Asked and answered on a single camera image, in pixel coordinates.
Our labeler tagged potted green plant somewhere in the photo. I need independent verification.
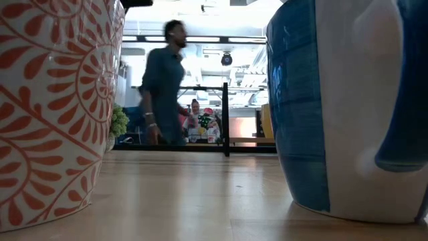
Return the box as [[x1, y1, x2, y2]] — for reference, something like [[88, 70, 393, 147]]
[[106, 103, 130, 152]]

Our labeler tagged blue and white mug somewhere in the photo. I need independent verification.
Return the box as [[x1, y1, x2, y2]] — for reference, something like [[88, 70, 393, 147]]
[[265, 0, 428, 224]]

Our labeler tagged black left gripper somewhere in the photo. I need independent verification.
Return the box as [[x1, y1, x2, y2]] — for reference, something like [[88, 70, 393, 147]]
[[120, 0, 154, 9]]

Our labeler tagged black aluminium rig frame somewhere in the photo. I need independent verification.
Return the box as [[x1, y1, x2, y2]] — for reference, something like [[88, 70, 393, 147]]
[[113, 143, 278, 154]]

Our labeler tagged orange floral pattern mug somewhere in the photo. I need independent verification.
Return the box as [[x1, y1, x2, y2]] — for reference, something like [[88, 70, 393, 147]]
[[0, 0, 126, 234]]

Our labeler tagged long ceiling light bar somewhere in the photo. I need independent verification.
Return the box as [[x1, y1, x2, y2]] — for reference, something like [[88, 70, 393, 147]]
[[122, 35, 268, 46]]

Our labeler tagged wooden shelf with black frame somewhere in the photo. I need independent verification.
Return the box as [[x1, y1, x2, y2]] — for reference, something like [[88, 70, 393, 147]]
[[219, 82, 278, 157]]

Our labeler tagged person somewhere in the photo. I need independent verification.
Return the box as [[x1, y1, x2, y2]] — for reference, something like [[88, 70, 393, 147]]
[[138, 19, 193, 147], [182, 98, 221, 144]]

